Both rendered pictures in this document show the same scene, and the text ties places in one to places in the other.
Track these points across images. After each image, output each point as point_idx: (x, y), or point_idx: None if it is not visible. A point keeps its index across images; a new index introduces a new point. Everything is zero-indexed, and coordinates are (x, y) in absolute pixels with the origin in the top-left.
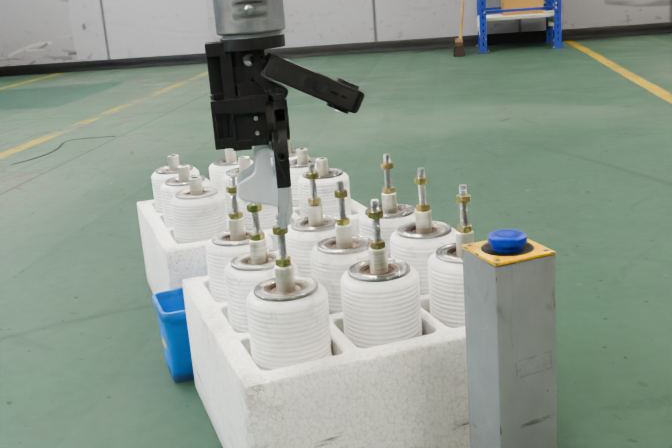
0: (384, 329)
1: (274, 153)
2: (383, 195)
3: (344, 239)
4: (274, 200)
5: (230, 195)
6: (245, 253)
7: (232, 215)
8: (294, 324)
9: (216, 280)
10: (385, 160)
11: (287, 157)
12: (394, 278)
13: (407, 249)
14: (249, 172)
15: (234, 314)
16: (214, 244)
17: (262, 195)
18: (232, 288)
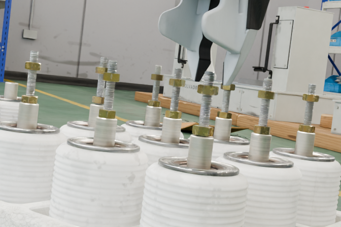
0: (282, 223)
1: None
2: (151, 107)
3: (176, 134)
4: (236, 44)
5: (29, 73)
6: (74, 138)
7: (29, 98)
8: (235, 206)
9: (5, 177)
10: (158, 71)
11: None
12: (292, 165)
13: (222, 154)
14: (174, 14)
15: (78, 211)
16: (6, 130)
17: (226, 35)
18: (85, 174)
